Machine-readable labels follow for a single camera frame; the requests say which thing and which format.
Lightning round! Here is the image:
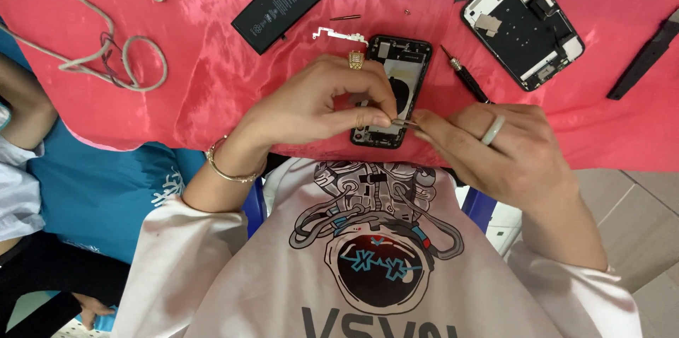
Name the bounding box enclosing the person's left hand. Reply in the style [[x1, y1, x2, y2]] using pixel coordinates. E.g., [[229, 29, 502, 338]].
[[228, 54, 400, 169]]

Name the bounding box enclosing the person's right hand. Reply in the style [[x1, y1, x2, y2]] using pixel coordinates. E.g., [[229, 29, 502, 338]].
[[411, 103, 579, 212]]

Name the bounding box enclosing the black precision screwdriver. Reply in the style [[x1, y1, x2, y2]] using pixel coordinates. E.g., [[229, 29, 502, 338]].
[[440, 44, 495, 106]]

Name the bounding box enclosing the black phone rear housing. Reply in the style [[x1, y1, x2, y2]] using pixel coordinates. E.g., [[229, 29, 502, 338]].
[[349, 34, 434, 149]]

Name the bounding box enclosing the phone screen assembly with shield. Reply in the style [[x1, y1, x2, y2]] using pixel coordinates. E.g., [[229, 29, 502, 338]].
[[460, 0, 586, 93]]

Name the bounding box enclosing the white printed sweatshirt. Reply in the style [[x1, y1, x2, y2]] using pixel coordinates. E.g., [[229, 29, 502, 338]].
[[110, 158, 644, 338]]

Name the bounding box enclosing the black plastic pry tool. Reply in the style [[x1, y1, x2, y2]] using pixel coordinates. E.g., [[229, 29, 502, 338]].
[[606, 7, 679, 101]]

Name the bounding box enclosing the black phone battery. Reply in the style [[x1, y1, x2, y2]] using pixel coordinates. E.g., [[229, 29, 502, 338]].
[[231, 0, 325, 56]]

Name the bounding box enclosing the pink satin cloth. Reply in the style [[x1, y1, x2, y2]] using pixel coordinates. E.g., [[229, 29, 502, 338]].
[[0, 0, 679, 173]]

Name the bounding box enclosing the blue cloth with white print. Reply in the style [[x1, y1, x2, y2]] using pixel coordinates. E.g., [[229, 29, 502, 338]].
[[0, 16, 209, 334]]

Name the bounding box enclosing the pale jade ring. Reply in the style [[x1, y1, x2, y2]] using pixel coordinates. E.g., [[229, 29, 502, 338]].
[[480, 115, 506, 147]]

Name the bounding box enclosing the silver metal bracket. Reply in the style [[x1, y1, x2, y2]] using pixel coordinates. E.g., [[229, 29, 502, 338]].
[[311, 26, 370, 46]]

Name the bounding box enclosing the gold bangle bracelet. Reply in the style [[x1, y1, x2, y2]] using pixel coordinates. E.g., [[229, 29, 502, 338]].
[[205, 135, 265, 184]]

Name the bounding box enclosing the grey cable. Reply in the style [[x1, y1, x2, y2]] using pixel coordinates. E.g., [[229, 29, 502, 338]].
[[0, 0, 169, 93]]

